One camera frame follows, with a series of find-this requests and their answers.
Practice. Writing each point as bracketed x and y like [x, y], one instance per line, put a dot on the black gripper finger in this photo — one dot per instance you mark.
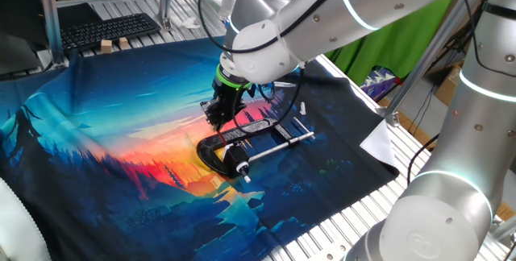
[225, 119]
[215, 118]

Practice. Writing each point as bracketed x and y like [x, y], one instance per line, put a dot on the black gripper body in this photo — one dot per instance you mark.
[229, 96]

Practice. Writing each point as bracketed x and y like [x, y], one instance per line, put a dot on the red black pencil with eraser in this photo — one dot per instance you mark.
[221, 137]

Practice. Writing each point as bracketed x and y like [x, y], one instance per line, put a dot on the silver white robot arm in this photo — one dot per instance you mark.
[322, 15]

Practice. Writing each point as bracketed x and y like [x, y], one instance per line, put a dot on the black crank pencil sharpener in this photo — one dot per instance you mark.
[237, 157]

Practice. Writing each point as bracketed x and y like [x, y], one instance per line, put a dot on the black metal C-clamp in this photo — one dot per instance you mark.
[250, 128]

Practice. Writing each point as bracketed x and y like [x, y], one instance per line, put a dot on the crumpled white paper scrap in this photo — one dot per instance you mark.
[189, 23]

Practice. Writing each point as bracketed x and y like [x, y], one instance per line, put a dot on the printed sunset landscape cloth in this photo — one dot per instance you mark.
[121, 104]

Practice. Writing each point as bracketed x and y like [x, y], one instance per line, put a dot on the small wooden block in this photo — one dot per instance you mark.
[106, 46]
[123, 43]

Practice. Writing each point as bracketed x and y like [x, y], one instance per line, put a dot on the black computer keyboard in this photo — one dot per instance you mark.
[105, 30]

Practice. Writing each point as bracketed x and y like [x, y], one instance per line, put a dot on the green fabric sheet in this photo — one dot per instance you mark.
[391, 47]

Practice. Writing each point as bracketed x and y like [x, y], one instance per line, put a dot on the black desk mat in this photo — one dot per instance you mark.
[78, 12]

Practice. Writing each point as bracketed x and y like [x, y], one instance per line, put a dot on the brown cardboard box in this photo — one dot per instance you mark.
[447, 88]

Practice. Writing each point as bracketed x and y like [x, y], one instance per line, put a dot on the white rounded machine cover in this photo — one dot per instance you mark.
[18, 224]

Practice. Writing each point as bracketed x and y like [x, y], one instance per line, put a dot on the black computer monitor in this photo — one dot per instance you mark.
[18, 7]

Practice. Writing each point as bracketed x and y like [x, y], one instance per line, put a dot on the black wrist camera unit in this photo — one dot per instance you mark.
[206, 110]

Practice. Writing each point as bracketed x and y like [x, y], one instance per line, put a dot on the slanted aluminium frame strut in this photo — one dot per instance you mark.
[427, 51]

